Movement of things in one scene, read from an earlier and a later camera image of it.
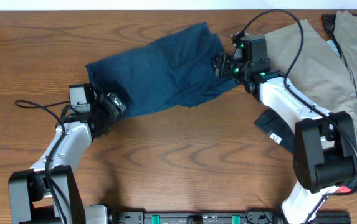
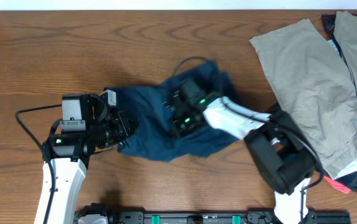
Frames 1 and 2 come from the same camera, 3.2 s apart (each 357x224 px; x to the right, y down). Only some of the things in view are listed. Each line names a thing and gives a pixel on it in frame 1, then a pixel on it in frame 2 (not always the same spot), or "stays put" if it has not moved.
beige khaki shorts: [303, 60] stays put
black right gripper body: [230, 67] to [182, 125]
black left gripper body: [108, 112] to [112, 130]
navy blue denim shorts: [175, 71] to [154, 138]
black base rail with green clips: [254, 216] stays put
